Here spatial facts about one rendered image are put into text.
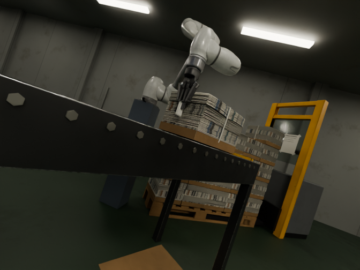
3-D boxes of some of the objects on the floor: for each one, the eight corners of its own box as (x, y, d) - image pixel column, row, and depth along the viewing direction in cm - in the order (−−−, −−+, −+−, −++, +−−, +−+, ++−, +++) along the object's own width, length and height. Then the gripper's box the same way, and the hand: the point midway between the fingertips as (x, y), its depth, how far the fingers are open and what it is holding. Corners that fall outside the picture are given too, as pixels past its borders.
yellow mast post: (237, 207, 276) (272, 103, 278) (240, 208, 279) (275, 105, 282) (241, 210, 267) (277, 102, 270) (245, 211, 271) (280, 104, 273)
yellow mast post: (272, 233, 215) (317, 100, 218) (276, 234, 219) (320, 103, 221) (278, 238, 207) (325, 99, 209) (283, 239, 211) (329, 102, 213)
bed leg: (207, 292, 96) (244, 180, 96) (215, 301, 91) (254, 185, 92) (201, 297, 91) (240, 180, 92) (209, 306, 87) (250, 185, 88)
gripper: (208, 73, 80) (192, 120, 80) (188, 74, 89) (174, 116, 89) (199, 65, 75) (181, 114, 74) (179, 67, 84) (164, 111, 83)
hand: (180, 109), depth 82 cm, fingers closed, pressing on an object
